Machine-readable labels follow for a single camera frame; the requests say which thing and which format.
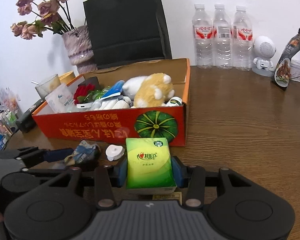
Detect dried pink flowers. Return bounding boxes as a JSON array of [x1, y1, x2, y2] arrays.
[[10, 0, 75, 40]]

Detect white long box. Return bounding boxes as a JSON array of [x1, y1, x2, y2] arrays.
[[90, 96, 132, 111]]

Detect right water bottle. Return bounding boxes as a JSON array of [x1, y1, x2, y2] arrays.
[[232, 5, 253, 71]]

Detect green plastic packet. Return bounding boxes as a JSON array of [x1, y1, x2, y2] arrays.
[[84, 86, 110, 103]]

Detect blue white toothpaste tube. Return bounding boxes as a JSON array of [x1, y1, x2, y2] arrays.
[[100, 80, 125, 100]]

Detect red artificial rose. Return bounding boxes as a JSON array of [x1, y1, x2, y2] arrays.
[[74, 84, 95, 105]]

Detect yellow cup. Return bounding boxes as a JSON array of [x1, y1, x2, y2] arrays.
[[59, 72, 76, 84]]

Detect black power adapter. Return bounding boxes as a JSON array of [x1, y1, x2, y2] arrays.
[[84, 76, 101, 90]]

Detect small white round device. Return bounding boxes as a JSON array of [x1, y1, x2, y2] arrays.
[[106, 145, 125, 161]]

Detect white medicine bottle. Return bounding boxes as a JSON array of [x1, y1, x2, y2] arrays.
[[166, 96, 183, 107]]

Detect orange cardboard box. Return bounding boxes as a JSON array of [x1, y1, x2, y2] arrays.
[[32, 59, 191, 146]]

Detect green tissue pack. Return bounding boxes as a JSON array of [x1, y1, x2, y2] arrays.
[[126, 138, 177, 195]]

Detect blue snack wrapper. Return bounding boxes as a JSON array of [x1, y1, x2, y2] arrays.
[[64, 140, 101, 166]]

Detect purple textured vase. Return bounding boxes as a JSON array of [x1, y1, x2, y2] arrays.
[[62, 25, 97, 74]]

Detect white robot figurine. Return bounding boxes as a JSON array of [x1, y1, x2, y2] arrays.
[[252, 36, 276, 77]]

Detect clear glass cup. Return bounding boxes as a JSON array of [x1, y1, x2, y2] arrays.
[[35, 74, 61, 100]]

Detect small white tin box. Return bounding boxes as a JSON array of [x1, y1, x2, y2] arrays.
[[290, 60, 300, 82]]

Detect white wet wipes pack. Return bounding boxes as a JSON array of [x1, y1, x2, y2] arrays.
[[45, 83, 74, 113]]

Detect dark sauce pouch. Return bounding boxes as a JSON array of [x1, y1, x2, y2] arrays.
[[273, 28, 300, 90]]

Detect black box with logo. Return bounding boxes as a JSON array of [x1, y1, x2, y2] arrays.
[[16, 99, 45, 133]]

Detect water bottle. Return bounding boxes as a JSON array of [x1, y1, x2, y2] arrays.
[[192, 4, 213, 69], [212, 4, 232, 69], [232, 5, 253, 71]]

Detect black paper bag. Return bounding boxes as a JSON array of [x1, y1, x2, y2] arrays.
[[83, 0, 172, 69]]

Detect yellow white plush toy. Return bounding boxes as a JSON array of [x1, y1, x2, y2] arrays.
[[122, 73, 175, 108]]

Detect left water bottle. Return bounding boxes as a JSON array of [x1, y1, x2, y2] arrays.
[[192, 4, 213, 69]]

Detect middle water bottle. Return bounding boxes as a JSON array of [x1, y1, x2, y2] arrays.
[[212, 4, 232, 69]]

